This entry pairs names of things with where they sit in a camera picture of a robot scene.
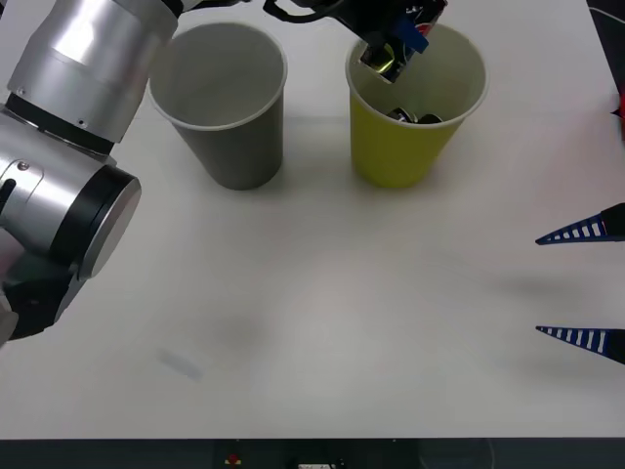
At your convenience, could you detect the black can with green print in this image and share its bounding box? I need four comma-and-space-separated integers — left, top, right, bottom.
357, 0, 449, 85

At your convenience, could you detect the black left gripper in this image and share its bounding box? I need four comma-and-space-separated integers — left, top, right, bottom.
334, 0, 431, 61

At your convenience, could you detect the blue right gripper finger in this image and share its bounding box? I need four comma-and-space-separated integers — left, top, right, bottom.
535, 202, 625, 246
535, 324, 625, 365

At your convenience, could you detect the grey plastic waste bin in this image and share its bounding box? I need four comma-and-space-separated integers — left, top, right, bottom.
147, 22, 289, 192

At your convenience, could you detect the dark robot base panel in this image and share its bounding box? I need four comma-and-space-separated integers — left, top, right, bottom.
0, 437, 625, 469

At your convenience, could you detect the yellow-green plastic waste bin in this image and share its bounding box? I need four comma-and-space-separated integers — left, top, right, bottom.
346, 21, 489, 192

